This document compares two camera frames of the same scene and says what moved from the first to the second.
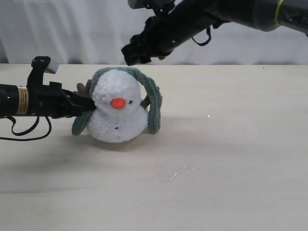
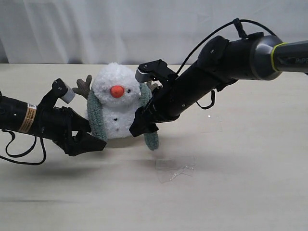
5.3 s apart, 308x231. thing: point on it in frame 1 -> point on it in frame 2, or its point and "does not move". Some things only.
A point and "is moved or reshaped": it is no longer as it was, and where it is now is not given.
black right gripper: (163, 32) -> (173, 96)
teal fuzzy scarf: (155, 98) is moved or reshaped
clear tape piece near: (169, 169) does not move
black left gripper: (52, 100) -> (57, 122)
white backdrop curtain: (94, 32) does not move
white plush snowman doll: (121, 114) does not move
